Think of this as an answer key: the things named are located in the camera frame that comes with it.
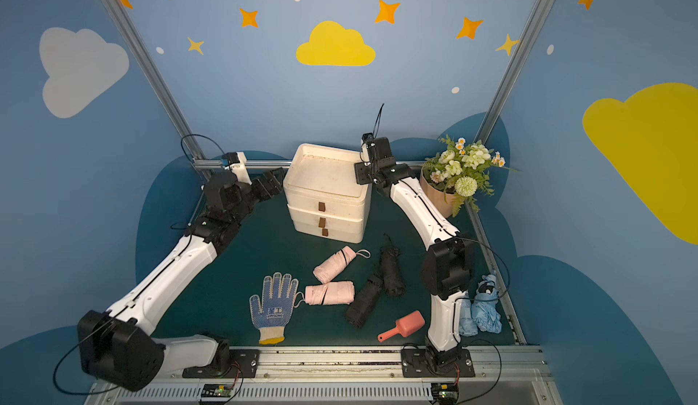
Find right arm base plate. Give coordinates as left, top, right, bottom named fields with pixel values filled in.
left=400, top=346, right=476, bottom=378

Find peach pot with flowers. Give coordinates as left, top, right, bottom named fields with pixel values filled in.
left=420, top=135, right=510, bottom=218

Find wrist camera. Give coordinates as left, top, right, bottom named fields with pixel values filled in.
left=361, top=132, right=374, bottom=147
left=222, top=152, right=252, bottom=185

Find black umbrella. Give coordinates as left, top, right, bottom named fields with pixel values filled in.
left=345, top=274, right=384, bottom=329
left=380, top=234, right=405, bottom=297

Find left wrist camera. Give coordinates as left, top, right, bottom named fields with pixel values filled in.
left=222, top=152, right=252, bottom=185

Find light blue umbrella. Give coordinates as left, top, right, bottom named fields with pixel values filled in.
left=458, top=297, right=479, bottom=337
left=471, top=274, right=503, bottom=334

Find pink folded umbrella lower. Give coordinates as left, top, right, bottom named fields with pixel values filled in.
left=296, top=281, right=356, bottom=306

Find pink folded umbrella upper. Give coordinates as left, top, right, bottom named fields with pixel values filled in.
left=313, top=246, right=372, bottom=284

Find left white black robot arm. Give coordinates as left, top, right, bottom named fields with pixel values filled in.
left=77, top=169, right=283, bottom=392

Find pink folded umbrella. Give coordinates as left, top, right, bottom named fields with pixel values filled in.
left=313, top=246, right=372, bottom=284
left=296, top=281, right=356, bottom=306

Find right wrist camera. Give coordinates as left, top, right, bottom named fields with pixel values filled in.
left=361, top=132, right=374, bottom=147

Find blue dotted work glove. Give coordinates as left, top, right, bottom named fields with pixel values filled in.
left=249, top=272, right=298, bottom=345

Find white three-drawer cabinet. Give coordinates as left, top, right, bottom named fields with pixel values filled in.
left=284, top=143, right=371, bottom=243

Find pink plastic scoop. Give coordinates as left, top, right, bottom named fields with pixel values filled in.
left=377, top=310, right=425, bottom=342

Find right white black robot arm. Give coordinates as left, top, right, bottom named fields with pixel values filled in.
left=354, top=132, right=474, bottom=369

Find aluminium front rail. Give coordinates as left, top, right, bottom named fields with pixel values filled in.
left=86, top=344, right=563, bottom=404

